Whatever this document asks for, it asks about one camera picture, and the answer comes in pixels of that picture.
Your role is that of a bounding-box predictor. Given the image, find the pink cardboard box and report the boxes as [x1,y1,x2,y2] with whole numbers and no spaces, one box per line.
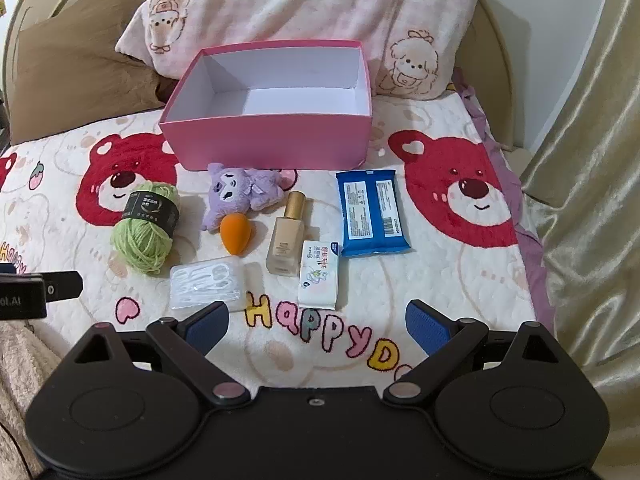
[159,39,375,172]

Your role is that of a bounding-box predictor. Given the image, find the red bear printed blanket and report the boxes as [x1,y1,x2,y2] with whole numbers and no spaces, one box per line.
[0,85,556,411]

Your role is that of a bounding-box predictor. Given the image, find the green yarn ball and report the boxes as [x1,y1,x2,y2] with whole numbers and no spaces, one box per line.
[111,181,181,276]

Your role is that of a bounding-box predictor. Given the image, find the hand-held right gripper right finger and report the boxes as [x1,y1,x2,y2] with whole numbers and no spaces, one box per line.
[384,300,571,406]

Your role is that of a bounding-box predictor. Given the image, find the purple plush toy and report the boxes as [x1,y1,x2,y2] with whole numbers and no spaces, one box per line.
[201,162,297,233]

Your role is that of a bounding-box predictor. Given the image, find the pink plaid cartoon pillow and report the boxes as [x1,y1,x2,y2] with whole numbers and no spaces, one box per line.
[115,0,501,101]

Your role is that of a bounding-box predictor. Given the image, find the brown pillow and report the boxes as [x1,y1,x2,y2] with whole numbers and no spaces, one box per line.
[10,0,168,146]

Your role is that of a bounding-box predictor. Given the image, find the purple bed sheet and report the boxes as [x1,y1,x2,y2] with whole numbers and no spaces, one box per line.
[450,75,556,341]

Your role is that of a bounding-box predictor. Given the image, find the white tissue pack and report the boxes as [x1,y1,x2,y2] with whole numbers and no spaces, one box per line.
[298,240,341,309]

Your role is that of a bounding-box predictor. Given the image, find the beige fuzzy blanket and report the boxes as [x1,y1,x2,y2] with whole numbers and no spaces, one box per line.
[0,317,76,480]

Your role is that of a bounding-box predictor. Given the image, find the foundation bottle with gold cap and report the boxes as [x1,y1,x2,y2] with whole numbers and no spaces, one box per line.
[266,191,307,277]

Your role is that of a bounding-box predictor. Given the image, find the orange makeup sponge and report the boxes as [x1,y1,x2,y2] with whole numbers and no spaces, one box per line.
[219,213,249,256]

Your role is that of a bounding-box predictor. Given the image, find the blue wet wipes pack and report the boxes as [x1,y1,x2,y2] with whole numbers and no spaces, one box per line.
[335,169,412,259]

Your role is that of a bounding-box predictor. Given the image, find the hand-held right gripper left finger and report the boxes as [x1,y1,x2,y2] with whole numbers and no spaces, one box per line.
[70,301,253,407]

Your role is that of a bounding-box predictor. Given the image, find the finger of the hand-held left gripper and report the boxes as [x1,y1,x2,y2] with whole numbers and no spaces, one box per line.
[42,270,83,304]

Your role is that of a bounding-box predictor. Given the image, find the clear plastic floss pick box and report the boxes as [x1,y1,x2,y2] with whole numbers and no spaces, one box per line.
[169,256,247,313]

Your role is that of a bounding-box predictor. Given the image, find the golden curtain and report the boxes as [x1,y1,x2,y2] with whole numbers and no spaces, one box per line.
[520,0,640,480]

